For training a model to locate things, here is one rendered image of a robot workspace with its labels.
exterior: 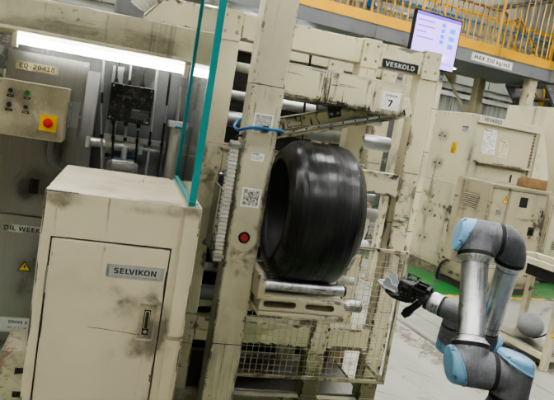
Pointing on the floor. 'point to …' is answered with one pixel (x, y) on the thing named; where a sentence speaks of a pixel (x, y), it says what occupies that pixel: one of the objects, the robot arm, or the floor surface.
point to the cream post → (227, 352)
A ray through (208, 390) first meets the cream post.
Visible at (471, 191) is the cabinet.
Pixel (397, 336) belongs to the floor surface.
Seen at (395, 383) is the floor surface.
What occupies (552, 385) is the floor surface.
